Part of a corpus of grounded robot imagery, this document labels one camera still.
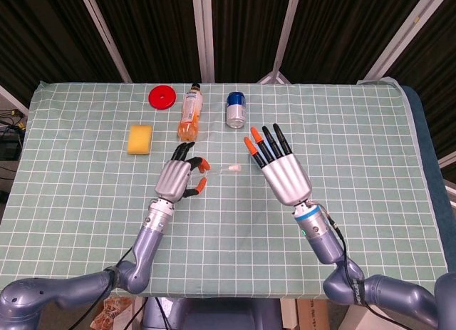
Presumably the white board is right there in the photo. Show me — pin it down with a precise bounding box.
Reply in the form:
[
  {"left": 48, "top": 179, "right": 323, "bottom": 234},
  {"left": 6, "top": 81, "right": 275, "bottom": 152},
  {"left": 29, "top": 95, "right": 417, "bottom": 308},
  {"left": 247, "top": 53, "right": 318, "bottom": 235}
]
[{"left": 280, "top": 299, "right": 299, "bottom": 330}]

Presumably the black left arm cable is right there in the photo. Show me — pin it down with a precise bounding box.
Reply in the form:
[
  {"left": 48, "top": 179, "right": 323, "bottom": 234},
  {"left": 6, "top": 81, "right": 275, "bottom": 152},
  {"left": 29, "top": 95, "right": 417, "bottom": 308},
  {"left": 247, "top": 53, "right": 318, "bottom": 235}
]
[{"left": 69, "top": 247, "right": 135, "bottom": 330}]

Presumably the blue and silver can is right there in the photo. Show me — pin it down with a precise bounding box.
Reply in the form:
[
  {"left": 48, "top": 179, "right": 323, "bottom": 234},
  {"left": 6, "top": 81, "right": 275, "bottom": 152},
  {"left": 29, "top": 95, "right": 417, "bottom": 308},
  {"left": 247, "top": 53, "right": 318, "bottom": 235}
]
[{"left": 225, "top": 91, "right": 248, "bottom": 130}]

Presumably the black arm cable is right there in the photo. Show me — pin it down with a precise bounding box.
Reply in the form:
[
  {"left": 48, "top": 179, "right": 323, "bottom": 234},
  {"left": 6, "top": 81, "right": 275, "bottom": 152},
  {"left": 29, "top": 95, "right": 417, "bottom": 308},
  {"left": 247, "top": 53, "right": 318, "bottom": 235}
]
[
  {"left": 69, "top": 247, "right": 135, "bottom": 330},
  {"left": 320, "top": 210, "right": 439, "bottom": 326}
]

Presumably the black pleated curtain panel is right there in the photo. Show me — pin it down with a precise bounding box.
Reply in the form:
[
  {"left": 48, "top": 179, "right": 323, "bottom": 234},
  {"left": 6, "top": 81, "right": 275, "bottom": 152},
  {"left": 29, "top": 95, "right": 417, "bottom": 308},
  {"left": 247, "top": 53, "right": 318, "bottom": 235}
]
[
  {"left": 0, "top": 0, "right": 124, "bottom": 106},
  {"left": 281, "top": 0, "right": 427, "bottom": 84},
  {"left": 386, "top": 0, "right": 456, "bottom": 160},
  {"left": 88, "top": 0, "right": 203, "bottom": 83},
  {"left": 209, "top": 0, "right": 294, "bottom": 83}
]

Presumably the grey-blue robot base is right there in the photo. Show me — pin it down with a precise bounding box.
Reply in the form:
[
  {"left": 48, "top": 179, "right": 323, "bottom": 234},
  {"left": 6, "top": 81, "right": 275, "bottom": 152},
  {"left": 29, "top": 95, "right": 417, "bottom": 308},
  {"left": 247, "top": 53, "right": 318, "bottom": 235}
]
[{"left": 142, "top": 297, "right": 282, "bottom": 330}]

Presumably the brown cardboard box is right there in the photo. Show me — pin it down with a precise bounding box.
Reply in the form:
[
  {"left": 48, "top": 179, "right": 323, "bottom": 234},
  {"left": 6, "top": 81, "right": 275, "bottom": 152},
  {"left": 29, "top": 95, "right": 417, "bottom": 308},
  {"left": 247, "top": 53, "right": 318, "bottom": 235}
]
[{"left": 296, "top": 299, "right": 331, "bottom": 330}]

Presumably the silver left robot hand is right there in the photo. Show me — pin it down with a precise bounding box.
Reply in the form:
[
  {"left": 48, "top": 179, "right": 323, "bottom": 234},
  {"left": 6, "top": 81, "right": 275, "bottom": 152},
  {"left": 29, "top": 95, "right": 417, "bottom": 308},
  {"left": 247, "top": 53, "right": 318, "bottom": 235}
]
[{"left": 154, "top": 141, "right": 210, "bottom": 205}]

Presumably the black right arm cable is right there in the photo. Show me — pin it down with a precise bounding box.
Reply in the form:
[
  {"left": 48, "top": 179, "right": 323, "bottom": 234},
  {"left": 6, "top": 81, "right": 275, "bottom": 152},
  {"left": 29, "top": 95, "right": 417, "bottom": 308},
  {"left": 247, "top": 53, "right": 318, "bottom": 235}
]
[{"left": 320, "top": 210, "right": 439, "bottom": 326}]

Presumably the white box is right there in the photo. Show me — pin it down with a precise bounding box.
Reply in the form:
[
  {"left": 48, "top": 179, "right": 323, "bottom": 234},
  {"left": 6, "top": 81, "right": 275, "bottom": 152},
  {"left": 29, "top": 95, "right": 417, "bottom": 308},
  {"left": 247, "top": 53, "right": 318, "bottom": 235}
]
[{"left": 343, "top": 303, "right": 393, "bottom": 330}]

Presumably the aluminium frame post with foot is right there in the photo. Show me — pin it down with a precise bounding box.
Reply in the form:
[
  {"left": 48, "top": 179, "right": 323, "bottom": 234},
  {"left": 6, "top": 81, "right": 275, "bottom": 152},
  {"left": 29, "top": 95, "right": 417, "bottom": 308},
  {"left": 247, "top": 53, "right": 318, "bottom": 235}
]
[{"left": 256, "top": 0, "right": 303, "bottom": 84}]

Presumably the red plastic disc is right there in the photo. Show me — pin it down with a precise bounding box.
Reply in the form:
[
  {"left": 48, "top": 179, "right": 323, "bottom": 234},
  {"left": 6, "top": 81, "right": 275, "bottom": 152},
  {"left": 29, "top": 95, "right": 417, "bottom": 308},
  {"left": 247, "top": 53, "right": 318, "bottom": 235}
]
[{"left": 148, "top": 85, "right": 177, "bottom": 111}]

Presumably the green checkered tablecloth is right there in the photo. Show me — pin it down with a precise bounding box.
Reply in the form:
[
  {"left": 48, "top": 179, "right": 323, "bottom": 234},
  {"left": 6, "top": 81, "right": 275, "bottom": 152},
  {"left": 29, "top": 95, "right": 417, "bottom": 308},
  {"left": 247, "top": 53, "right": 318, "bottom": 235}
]
[{"left": 0, "top": 79, "right": 449, "bottom": 299}]

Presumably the black equipment box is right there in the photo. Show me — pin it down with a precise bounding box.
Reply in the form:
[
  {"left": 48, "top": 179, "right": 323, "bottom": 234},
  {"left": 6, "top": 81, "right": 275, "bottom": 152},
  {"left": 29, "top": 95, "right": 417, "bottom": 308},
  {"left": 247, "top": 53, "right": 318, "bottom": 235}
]
[{"left": 0, "top": 135, "right": 21, "bottom": 160}]

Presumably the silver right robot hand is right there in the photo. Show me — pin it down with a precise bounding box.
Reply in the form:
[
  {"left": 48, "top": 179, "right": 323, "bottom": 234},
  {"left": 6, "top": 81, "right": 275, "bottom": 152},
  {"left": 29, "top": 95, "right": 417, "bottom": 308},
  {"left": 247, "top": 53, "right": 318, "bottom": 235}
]
[{"left": 243, "top": 123, "right": 314, "bottom": 206}]

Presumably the black cable under table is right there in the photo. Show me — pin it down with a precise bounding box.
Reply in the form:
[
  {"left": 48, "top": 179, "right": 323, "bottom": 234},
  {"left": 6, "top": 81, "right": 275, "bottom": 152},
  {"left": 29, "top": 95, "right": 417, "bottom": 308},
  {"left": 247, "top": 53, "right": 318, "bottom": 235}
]
[{"left": 131, "top": 297, "right": 170, "bottom": 330}]

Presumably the crumpled orange snack bag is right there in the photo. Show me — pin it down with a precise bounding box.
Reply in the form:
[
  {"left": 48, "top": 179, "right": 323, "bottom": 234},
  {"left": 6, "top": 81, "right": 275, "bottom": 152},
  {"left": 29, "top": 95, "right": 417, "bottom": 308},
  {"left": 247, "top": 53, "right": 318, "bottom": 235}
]
[{"left": 90, "top": 297, "right": 135, "bottom": 330}]

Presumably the yellow green wire bundle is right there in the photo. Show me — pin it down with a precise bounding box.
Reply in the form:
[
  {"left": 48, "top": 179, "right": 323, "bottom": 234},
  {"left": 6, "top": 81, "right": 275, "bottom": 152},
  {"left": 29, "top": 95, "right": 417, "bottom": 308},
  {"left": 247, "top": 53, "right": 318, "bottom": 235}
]
[{"left": 0, "top": 108, "right": 28, "bottom": 131}]

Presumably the yellow sponge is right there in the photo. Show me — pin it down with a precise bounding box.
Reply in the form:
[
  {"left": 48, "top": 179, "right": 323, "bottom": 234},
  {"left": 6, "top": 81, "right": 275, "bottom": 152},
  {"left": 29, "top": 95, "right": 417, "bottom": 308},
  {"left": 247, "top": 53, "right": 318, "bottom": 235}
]
[{"left": 127, "top": 125, "right": 153, "bottom": 155}]

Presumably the orange drink bottle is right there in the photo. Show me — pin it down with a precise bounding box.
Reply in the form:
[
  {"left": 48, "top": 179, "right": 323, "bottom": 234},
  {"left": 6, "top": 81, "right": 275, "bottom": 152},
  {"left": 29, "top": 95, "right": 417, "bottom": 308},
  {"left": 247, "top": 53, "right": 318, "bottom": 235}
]
[{"left": 177, "top": 82, "right": 204, "bottom": 143}]

